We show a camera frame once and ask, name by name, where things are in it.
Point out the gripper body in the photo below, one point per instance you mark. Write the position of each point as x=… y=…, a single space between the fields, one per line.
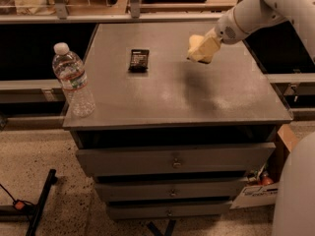
x=228 y=28

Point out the yellow sponge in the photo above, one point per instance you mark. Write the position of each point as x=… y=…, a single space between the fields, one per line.
x=196 y=50

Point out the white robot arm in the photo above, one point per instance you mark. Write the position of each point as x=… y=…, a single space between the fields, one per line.
x=294 y=213

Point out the black rxbar chocolate wrapper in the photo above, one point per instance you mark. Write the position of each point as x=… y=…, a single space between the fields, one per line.
x=139 y=60

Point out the grey drawer cabinet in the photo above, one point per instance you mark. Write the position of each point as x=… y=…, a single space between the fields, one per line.
x=176 y=102

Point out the grey top drawer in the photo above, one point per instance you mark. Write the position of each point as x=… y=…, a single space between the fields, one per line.
x=126 y=161

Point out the grey drawer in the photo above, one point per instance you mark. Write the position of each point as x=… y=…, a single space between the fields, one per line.
x=168 y=210
x=126 y=161
x=170 y=189

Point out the clear plastic water bottle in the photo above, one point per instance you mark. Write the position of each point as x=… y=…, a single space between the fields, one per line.
x=69 y=69

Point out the orange bottle in box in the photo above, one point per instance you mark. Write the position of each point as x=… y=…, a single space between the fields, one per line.
x=266 y=179

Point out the cardboard box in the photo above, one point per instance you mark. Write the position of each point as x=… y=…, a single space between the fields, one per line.
x=262 y=186

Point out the grey middle drawer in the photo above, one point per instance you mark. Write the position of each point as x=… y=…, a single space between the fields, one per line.
x=170 y=189

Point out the grey bottom drawer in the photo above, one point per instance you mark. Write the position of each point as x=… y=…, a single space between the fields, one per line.
x=168 y=210

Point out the black metal stand leg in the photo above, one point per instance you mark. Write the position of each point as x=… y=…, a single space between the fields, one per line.
x=51 y=179

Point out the metal shelf rail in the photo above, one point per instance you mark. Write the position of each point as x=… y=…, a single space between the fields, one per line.
x=109 y=11

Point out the orange cable tag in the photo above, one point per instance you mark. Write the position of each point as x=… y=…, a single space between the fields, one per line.
x=19 y=205

